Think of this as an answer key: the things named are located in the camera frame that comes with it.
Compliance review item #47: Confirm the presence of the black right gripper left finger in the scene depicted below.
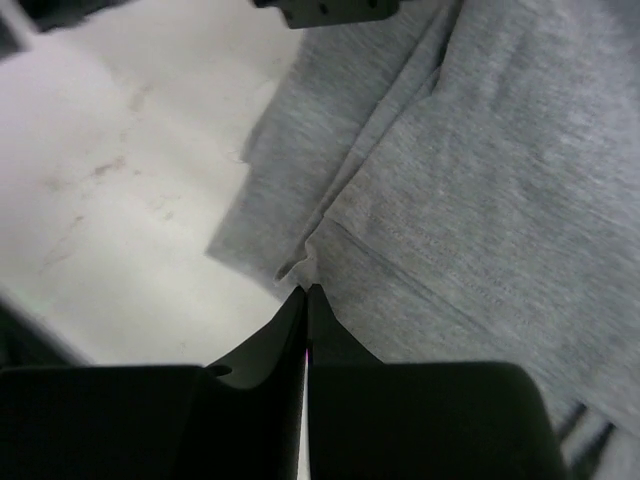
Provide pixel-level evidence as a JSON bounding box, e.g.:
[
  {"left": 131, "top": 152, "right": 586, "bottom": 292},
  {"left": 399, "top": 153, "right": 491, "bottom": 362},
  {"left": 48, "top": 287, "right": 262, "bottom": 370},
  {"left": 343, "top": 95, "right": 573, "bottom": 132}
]
[{"left": 1, "top": 289, "right": 306, "bottom": 479}]

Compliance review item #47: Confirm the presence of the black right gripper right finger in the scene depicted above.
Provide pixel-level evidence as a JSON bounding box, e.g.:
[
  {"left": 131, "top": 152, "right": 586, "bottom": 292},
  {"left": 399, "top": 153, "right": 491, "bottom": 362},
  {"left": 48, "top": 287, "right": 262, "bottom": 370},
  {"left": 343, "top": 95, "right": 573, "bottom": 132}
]
[{"left": 307, "top": 285, "right": 568, "bottom": 479}]

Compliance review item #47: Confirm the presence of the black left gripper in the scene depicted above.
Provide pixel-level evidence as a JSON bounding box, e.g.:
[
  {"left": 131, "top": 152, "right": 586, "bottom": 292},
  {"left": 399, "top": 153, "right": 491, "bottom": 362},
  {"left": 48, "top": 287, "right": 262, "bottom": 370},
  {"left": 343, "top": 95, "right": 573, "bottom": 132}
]
[{"left": 252, "top": 0, "right": 401, "bottom": 29}]

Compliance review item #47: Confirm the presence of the grey tank top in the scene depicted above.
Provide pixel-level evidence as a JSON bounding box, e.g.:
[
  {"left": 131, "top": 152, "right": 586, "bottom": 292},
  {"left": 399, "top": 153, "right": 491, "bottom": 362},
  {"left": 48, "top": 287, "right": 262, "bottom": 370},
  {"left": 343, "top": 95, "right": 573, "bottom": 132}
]
[{"left": 205, "top": 0, "right": 640, "bottom": 480}]

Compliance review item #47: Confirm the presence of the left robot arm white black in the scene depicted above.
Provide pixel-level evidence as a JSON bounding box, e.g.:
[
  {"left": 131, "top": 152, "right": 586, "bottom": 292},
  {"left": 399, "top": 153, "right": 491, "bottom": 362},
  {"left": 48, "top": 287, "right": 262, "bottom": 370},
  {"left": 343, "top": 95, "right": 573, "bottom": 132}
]
[{"left": 1, "top": 1, "right": 404, "bottom": 57}]

